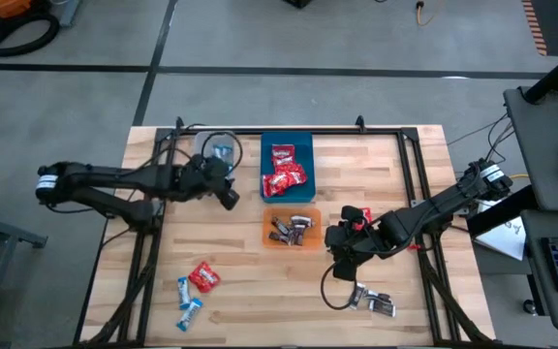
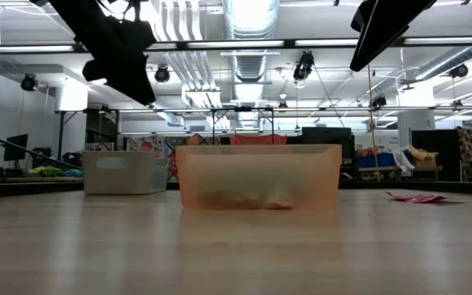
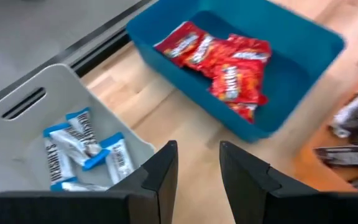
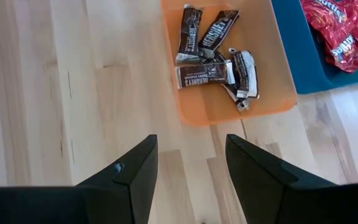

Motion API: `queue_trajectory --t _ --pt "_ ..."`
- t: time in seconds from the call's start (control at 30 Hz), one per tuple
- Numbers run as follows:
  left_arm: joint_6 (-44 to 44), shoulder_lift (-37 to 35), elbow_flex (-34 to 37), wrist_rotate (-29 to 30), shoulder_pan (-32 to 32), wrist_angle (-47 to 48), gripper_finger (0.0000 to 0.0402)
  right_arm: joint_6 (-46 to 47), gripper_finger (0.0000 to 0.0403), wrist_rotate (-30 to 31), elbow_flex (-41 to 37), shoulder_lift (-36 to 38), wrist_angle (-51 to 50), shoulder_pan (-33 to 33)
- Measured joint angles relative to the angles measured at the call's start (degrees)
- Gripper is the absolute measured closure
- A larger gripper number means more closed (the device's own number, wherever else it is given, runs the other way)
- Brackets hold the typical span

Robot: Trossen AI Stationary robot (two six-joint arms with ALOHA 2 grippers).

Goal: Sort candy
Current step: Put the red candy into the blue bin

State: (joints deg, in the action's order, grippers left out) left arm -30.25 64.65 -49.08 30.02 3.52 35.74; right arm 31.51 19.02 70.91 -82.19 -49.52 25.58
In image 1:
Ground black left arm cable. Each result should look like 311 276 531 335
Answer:
200 130 245 172

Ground blue plastic bin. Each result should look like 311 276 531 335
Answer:
259 130 317 205

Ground grey desk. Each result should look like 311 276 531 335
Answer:
519 208 558 333
503 85 558 214

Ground black pole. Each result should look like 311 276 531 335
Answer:
523 41 558 106

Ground orange shop vacuum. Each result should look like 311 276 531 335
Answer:
0 0 36 48

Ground black desk support bar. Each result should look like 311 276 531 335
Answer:
466 186 537 238

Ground orange translucent plastic bin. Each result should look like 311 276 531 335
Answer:
262 206 323 251

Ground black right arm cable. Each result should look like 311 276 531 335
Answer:
319 264 358 311

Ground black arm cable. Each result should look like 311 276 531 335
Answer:
200 130 245 172
319 264 358 311

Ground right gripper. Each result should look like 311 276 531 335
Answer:
324 205 387 282

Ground grey metal bench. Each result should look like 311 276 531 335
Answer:
0 193 48 349

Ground white paper sheet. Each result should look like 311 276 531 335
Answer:
472 198 527 263

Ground black vacuum hose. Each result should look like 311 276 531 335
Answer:
0 10 61 58

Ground grey metal base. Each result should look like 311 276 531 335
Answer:
57 0 82 28

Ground black metal table frame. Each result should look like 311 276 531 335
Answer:
77 115 498 348

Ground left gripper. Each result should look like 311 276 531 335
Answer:
176 153 241 212

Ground yellow cable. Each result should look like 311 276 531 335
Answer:
414 0 450 28

